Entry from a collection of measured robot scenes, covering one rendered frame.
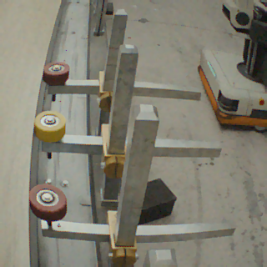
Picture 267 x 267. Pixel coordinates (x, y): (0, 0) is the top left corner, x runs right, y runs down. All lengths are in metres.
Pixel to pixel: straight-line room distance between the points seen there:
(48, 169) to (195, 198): 1.06
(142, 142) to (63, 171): 0.67
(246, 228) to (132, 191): 1.45
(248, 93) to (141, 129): 2.00
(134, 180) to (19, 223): 0.24
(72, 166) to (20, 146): 0.41
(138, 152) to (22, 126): 0.40
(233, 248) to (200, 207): 0.34
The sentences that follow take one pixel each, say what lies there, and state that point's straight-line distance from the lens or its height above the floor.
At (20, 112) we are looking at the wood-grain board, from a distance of 1.10.
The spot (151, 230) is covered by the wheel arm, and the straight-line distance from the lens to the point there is 0.95.
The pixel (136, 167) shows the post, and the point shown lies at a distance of 0.74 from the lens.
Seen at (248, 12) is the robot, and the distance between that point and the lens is 2.62.
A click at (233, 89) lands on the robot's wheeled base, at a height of 0.28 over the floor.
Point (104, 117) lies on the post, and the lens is 1.30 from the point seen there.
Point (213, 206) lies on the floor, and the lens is 2.24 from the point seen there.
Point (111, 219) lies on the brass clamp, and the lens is 0.95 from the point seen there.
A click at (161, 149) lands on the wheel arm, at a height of 0.85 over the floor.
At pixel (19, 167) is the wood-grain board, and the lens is 0.94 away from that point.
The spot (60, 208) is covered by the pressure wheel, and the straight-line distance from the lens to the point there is 0.85.
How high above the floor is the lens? 1.53
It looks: 36 degrees down
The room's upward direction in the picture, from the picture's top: 9 degrees clockwise
